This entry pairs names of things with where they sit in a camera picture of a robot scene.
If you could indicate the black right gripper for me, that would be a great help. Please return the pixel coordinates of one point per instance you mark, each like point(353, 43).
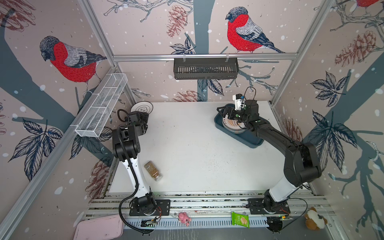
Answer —
point(228, 110)

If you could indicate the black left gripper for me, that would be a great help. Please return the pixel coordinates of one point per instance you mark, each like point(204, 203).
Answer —
point(143, 116)

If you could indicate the sunburst plate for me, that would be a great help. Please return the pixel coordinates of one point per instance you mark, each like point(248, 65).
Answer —
point(233, 126)

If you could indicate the dark teal plastic bin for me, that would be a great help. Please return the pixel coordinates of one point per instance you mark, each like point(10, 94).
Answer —
point(247, 138)

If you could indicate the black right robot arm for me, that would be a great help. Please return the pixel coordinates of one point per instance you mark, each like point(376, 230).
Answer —
point(301, 165)

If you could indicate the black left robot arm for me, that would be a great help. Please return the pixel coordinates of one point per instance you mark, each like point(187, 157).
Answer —
point(126, 148)

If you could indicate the white clover plate left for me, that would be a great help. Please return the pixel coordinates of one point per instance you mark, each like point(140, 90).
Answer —
point(143, 106)

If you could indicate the spice jar with granules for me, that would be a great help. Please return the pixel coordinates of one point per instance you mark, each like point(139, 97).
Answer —
point(153, 171)

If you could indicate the pink plush toy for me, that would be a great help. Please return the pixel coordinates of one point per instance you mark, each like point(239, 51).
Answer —
point(184, 219)

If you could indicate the green snack packet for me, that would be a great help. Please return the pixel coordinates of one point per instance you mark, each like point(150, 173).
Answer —
point(240, 220)

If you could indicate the pink tray lid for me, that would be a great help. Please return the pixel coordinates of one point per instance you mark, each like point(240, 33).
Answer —
point(105, 228)

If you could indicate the brown white plush dog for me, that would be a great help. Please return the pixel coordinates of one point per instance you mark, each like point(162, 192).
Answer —
point(314, 221)

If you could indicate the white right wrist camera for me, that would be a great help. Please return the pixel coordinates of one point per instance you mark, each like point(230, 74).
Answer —
point(238, 102)

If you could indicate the black hanging wire basket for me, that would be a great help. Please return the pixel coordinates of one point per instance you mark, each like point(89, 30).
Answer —
point(206, 69)

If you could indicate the aluminium horizontal frame bar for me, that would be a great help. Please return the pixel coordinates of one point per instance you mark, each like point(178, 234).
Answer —
point(159, 58)

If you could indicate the aluminium frame post back right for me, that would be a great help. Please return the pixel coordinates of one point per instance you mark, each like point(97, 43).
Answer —
point(313, 29)

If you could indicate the aluminium frame post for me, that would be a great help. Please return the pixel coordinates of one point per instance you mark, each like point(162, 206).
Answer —
point(313, 29)
point(100, 35)

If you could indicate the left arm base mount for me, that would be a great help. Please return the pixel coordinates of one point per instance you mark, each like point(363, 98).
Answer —
point(149, 206)

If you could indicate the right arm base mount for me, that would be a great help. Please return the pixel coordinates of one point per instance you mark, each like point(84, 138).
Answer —
point(267, 206)

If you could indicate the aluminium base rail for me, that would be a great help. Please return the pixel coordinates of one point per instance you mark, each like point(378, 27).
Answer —
point(207, 210)

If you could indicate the aluminium frame post back left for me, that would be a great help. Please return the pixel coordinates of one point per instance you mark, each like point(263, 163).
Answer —
point(100, 35)

